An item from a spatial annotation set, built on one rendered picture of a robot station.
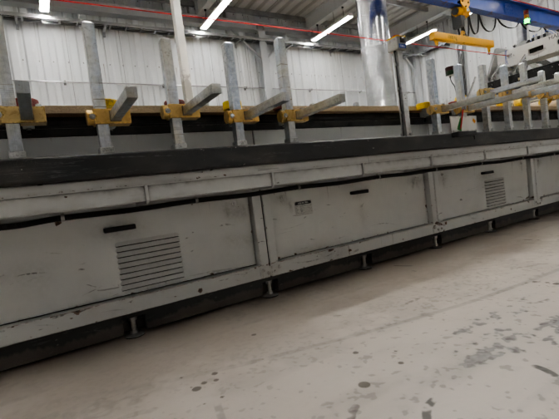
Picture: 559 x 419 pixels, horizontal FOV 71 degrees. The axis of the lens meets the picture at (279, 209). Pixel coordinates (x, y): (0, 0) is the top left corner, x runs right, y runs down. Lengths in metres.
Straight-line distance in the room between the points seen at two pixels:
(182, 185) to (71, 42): 7.87
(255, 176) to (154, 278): 0.59
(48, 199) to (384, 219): 1.73
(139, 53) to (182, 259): 7.93
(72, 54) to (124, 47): 1.01
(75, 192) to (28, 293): 0.43
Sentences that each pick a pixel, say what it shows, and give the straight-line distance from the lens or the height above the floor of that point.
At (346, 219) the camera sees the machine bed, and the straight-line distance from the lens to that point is 2.19.
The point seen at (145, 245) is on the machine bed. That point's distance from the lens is 1.69.
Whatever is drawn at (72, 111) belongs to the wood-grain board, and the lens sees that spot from 1.61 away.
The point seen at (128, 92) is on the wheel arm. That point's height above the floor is 0.82.
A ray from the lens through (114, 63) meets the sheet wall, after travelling 9.22.
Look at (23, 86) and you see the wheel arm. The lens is 1.15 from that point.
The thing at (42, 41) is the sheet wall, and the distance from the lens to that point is 9.19.
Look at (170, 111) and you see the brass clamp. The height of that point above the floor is 0.84.
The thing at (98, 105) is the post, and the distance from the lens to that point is 1.46.
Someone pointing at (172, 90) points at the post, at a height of 0.92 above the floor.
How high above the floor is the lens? 0.51
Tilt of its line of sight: 3 degrees down
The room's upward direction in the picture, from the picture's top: 7 degrees counter-clockwise
